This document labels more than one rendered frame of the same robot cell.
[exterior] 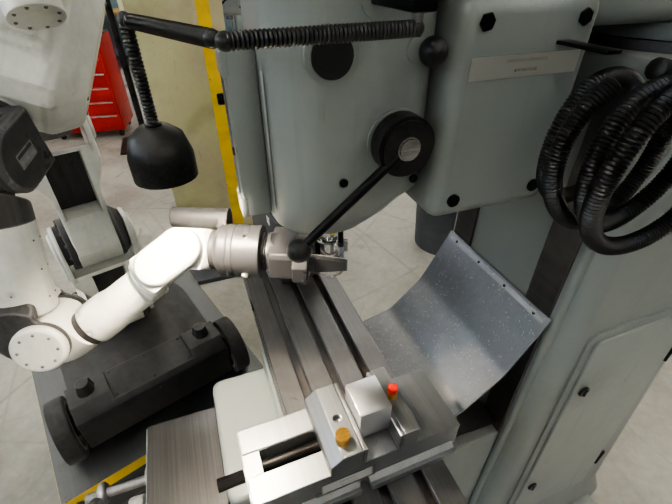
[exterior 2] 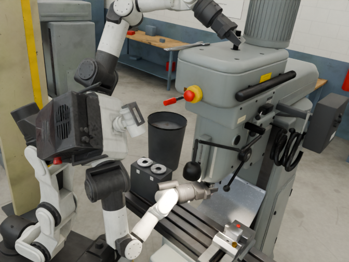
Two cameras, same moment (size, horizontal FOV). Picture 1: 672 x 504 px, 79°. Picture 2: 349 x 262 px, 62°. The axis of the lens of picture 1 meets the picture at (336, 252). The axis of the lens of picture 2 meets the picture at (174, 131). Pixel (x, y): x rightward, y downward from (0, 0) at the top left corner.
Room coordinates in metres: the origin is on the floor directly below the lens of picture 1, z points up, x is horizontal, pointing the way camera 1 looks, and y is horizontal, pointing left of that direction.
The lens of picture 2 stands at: (-0.33, 0.76, 2.11)
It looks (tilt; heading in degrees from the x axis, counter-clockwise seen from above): 28 degrees down; 329
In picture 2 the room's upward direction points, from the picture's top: 6 degrees clockwise
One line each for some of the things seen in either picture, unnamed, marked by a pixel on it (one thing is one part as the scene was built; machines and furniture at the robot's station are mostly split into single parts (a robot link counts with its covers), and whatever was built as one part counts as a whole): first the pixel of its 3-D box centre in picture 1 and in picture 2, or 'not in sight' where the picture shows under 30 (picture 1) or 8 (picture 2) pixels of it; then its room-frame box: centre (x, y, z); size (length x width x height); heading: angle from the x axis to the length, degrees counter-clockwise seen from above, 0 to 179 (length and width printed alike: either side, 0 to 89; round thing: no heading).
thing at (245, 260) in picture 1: (274, 253); (192, 191); (0.54, 0.10, 1.23); 0.13 x 0.12 x 0.10; 178
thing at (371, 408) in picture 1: (367, 406); (233, 234); (0.37, -0.05, 1.05); 0.06 x 0.05 x 0.06; 22
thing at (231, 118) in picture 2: not in sight; (231, 98); (0.55, -0.03, 1.68); 0.34 x 0.24 x 0.10; 110
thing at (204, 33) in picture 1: (171, 30); (220, 146); (0.37, 0.13, 1.58); 0.17 x 0.01 x 0.01; 45
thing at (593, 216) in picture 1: (605, 149); (282, 146); (0.44, -0.31, 1.45); 0.18 x 0.16 x 0.21; 110
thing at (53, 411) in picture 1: (66, 429); not in sight; (0.65, 0.80, 0.50); 0.20 x 0.05 x 0.20; 38
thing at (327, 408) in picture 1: (334, 426); (226, 244); (0.35, 0.00, 1.03); 0.12 x 0.06 x 0.04; 22
